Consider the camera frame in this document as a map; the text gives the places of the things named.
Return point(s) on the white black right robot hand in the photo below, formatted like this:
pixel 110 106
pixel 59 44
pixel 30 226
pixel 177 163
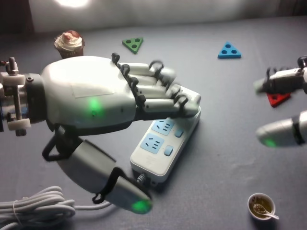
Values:
pixel 285 76

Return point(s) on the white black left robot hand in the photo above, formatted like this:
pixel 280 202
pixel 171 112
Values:
pixel 79 81

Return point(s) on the white blue power strip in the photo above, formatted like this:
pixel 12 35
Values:
pixel 153 163

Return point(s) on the red triangle block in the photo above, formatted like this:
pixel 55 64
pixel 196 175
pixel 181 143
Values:
pixel 275 101

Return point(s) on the toy cupcake with cream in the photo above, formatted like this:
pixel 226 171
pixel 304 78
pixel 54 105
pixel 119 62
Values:
pixel 68 43

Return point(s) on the blue triangle block with holes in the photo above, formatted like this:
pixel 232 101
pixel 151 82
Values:
pixel 227 55

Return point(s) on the green triangle block with holes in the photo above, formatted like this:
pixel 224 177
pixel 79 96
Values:
pixel 132 42

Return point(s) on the dark brown panel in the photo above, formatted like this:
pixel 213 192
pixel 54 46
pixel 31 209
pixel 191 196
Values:
pixel 14 14

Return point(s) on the grey table cloth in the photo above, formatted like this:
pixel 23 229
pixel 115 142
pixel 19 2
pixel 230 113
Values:
pixel 227 155

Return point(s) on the white curtain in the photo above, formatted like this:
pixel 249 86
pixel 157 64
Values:
pixel 168 12

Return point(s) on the small white bowl of soup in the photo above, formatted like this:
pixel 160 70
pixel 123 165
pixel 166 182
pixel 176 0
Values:
pixel 251 210

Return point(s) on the small white spoon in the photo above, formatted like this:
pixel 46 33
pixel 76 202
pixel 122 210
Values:
pixel 273 216

